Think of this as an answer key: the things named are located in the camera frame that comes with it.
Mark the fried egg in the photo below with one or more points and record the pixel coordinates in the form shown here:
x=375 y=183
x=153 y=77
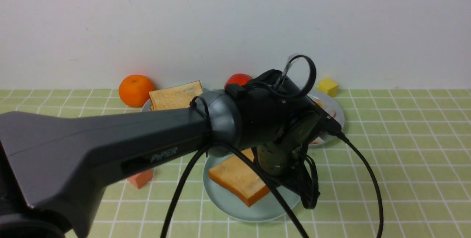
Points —
x=326 y=107
x=317 y=141

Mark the orange fruit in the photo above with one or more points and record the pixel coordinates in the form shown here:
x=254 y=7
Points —
x=134 y=90

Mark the salmon red cube block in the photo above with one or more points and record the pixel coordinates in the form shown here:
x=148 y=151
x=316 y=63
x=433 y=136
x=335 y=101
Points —
x=141 y=179

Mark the red yellow apple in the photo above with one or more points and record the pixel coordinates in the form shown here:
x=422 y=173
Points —
x=239 y=79

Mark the grey plate with eggs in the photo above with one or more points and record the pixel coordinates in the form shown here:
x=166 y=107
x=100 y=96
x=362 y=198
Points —
x=340 y=116

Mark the yellow cube block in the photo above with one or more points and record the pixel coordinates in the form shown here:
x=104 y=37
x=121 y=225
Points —
x=328 y=86

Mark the blue plate with toast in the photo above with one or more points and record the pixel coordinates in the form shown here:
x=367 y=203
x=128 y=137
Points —
x=147 y=106

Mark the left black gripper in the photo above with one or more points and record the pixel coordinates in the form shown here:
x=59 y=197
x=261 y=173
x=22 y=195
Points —
x=274 y=116

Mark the light blue centre plate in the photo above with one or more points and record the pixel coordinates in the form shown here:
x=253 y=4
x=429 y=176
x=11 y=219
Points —
x=267 y=209

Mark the toast slice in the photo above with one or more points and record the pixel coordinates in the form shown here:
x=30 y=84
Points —
x=176 y=97
x=236 y=177

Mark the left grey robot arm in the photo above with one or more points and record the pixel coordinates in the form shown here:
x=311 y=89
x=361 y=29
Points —
x=54 y=171

